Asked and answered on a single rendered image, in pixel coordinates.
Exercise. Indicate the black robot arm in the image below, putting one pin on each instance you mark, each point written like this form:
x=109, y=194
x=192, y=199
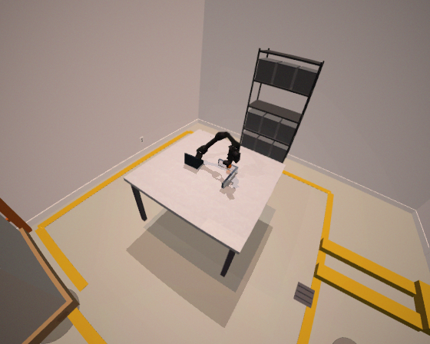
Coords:
x=220, y=135

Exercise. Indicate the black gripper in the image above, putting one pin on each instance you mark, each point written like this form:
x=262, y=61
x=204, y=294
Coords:
x=228, y=161

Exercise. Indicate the clear low glass walls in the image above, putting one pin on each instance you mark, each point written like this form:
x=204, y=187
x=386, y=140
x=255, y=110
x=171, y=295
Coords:
x=232, y=168

